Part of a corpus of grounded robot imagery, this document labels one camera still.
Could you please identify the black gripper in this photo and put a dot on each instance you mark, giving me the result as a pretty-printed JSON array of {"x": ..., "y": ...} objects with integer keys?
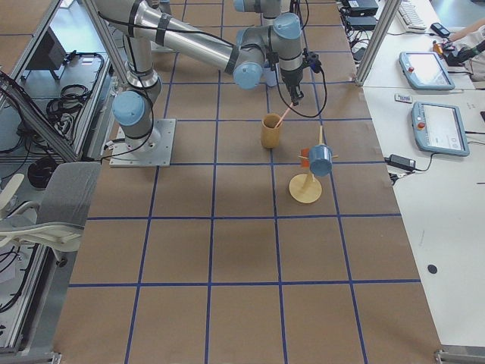
[{"x": 291, "y": 79}]

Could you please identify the pink chopstick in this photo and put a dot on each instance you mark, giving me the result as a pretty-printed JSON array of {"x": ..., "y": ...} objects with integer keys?
[{"x": 287, "y": 111}]

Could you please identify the light blue plastic cup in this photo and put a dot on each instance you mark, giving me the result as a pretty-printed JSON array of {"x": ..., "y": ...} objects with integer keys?
[{"x": 270, "y": 77}]

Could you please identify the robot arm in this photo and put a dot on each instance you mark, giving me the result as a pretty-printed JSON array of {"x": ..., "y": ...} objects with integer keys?
[
  {"x": 269, "y": 9},
  {"x": 277, "y": 41}
]

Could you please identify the orange hanging cup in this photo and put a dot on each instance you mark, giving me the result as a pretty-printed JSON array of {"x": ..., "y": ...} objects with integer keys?
[{"x": 304, "y": 161}]

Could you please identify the dark blue hanging cup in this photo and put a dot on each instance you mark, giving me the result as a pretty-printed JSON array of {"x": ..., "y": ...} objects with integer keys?
[{"x": 320, "y": 160}]

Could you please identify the bamboo cylinder holder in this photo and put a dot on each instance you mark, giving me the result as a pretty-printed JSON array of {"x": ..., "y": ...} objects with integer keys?
[{"x": 270, "y": 132}]

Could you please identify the upper teach pendant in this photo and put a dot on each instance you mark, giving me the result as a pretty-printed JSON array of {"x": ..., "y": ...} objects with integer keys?
[{"x": 425, "y": 71}]

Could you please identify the teach pendant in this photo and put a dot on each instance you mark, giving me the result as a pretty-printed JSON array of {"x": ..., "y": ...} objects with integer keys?
[
  {"x": 438, "y": 128},
  {"x": 425, "y": 71}
]

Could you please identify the white keyboard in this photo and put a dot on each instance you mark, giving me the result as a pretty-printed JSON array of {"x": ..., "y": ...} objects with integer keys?
[{"x": 409, "y": 18}]

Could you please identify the black power adapter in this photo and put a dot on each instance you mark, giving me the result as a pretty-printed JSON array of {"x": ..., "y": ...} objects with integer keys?
[{"x": 401, "y": 162}]

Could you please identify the lower teach pendant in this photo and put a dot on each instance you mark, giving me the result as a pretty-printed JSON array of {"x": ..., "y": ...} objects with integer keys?
[{"x": 438, "y": 128}]

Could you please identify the grey office chair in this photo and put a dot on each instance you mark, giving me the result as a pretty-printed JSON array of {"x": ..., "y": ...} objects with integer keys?
[{"x": 58, "y": 219}]

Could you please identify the aluminium frame post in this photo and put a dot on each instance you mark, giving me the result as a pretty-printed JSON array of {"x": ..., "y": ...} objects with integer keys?
[{"x": 387, "y": 15}]

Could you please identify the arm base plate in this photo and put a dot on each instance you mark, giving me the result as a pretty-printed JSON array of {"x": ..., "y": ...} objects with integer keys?
[{"x": 155, "y": 152}]

